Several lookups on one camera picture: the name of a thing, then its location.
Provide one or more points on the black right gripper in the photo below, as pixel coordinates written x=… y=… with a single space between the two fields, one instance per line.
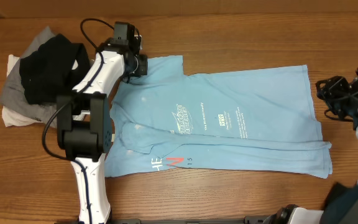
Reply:
x=326 y=92

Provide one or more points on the grey folded garment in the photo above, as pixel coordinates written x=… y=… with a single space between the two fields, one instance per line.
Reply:
x=12 y=95

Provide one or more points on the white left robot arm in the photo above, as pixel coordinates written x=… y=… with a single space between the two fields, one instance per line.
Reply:
x=84 y=127

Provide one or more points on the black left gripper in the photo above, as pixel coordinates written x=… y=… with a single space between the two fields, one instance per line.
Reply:
x=142 y=67

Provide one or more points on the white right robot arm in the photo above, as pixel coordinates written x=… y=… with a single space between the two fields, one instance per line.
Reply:
x=341 y=204

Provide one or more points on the black folded garment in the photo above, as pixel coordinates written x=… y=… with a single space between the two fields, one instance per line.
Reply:
x=53 y=69

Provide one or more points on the white folded garment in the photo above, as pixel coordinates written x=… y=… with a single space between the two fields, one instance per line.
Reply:
x=10 y=117

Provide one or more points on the light blue printed t-shirt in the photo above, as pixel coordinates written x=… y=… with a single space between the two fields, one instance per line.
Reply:
x=247 y=120

